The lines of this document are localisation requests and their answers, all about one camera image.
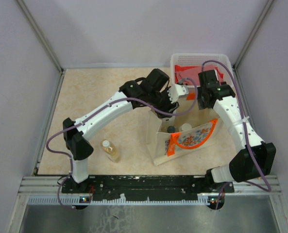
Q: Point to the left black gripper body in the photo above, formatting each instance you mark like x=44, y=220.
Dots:
x=160, y=101

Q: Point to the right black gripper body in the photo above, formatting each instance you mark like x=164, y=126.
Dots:
x=223, y=83

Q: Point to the clear bottle black cap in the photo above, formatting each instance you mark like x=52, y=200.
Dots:
x=171, y=129

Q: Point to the beige round bottle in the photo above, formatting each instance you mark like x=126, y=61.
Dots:
x=185, y=127

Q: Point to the canvas bag orange handles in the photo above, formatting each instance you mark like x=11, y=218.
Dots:
x=163, y=146

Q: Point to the amber liquid bottle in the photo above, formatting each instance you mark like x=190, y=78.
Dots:
x=111, y=151

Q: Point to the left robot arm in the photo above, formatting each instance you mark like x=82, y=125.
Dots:
x=152, y=91

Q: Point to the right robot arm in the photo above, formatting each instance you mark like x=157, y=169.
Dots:
x=254, y=157

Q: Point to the white plastic basket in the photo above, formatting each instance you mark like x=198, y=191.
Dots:
x=202, y=59

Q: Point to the red cloth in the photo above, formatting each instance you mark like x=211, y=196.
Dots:
x=193, y=72

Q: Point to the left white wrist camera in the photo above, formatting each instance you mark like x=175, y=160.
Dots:
x=179, y=91

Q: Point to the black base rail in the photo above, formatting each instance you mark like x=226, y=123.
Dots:
x=144, y=187

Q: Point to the aluminium frame rail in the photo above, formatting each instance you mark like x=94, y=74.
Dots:
x=38, y=185

